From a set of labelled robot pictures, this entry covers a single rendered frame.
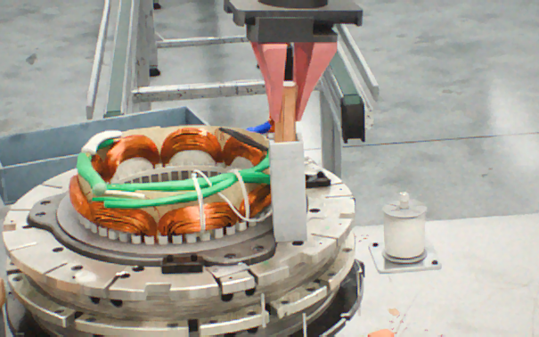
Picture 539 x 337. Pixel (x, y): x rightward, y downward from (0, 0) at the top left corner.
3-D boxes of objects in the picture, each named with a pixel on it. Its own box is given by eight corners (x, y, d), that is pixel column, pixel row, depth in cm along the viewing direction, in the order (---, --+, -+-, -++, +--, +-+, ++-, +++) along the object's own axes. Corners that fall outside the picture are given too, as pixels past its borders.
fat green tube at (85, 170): (108, 205, 100) (105, 184, 99) (61, 207, 100) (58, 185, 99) (128, 143, 113) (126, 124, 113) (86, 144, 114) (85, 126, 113)
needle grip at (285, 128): (296, 155, 101) (299, 86, 99) (275, 156, 100) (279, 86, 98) (292, 149, 102) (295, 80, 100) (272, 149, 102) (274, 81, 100)
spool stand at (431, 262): (442, 269, 166) (443, 202, 163) (378, 274, 166) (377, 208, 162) (428, 242, 175) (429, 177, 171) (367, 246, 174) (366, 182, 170)
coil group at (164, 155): (224, 171, 116) (221, 130, 115) (160, 174, 116) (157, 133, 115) (224, 164, 118) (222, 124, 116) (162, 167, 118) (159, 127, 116)
